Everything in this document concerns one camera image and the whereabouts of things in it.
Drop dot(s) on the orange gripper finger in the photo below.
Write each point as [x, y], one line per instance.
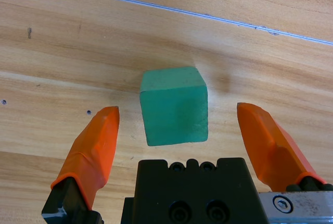
[93, 151]
[270, 151]

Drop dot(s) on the green wooden cube block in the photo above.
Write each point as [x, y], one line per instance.
[174, 109]

